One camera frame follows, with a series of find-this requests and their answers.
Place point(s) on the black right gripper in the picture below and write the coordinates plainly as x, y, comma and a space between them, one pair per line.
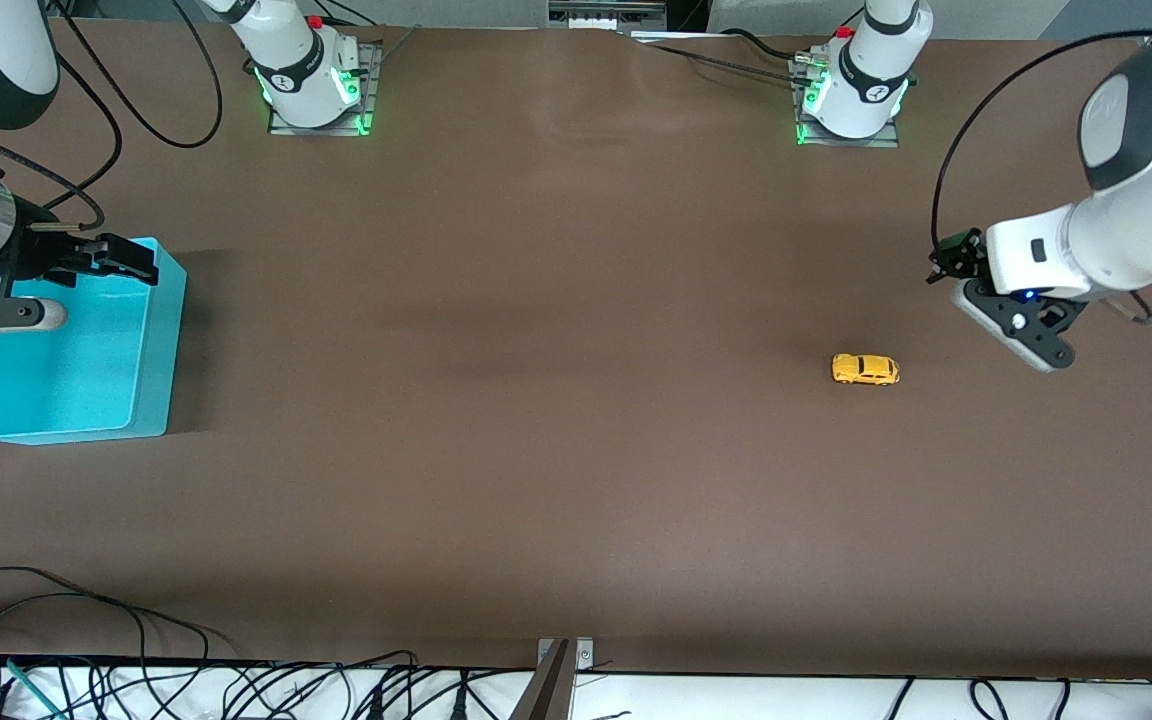
37, 249

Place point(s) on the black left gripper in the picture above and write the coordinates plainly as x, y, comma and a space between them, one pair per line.
957, 256

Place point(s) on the yellow beetle toy car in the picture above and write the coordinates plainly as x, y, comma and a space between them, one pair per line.
866, 370

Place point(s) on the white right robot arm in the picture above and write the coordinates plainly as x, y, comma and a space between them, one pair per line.
296, 70

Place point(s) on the teal plastic bin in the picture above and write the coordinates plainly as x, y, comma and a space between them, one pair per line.
76, 370

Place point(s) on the grey power strip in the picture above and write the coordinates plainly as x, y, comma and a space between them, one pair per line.
606, 12

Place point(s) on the grey slanted metal bar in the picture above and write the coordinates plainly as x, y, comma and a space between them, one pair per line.
548, 690

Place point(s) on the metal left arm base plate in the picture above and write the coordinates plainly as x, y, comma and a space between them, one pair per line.
856, 143

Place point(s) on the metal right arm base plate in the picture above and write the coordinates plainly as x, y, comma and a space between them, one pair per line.
372, 80

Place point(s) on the metal table edge bracket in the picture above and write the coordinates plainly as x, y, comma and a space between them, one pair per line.
584, 655

